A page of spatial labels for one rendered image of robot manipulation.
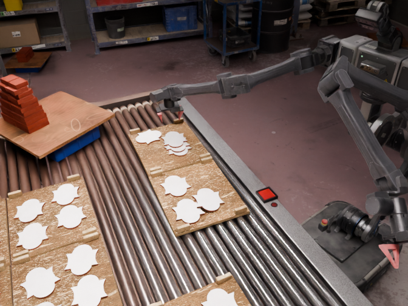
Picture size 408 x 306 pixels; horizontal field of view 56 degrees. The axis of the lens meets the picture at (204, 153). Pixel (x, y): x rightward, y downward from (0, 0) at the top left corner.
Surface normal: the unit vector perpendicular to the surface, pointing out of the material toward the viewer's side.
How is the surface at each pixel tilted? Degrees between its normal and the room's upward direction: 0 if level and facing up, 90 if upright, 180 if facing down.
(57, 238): 0
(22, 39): 90
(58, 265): 0
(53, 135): 0
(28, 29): 90
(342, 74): 38
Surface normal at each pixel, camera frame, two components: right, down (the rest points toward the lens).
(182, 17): 0.25, 0.58
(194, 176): -0.02, -0.80
